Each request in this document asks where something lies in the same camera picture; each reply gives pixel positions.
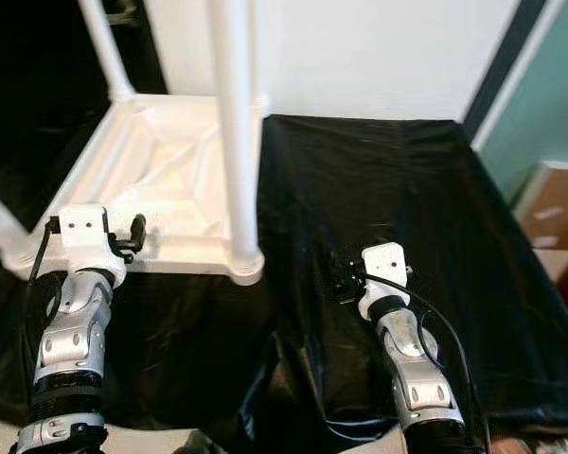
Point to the white plastic table top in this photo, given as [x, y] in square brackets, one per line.
[161, 161]

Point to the white plastic table leg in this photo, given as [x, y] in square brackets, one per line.
[237, 113]
[109, 47]
[0, 227]

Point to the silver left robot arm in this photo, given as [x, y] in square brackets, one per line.
[76, 331]

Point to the black plastic table cover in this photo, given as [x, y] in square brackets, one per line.
[379, 189]

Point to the black door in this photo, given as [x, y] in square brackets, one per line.
[38, 76]

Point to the dark grey window frame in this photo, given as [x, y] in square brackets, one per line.
[506, 66]

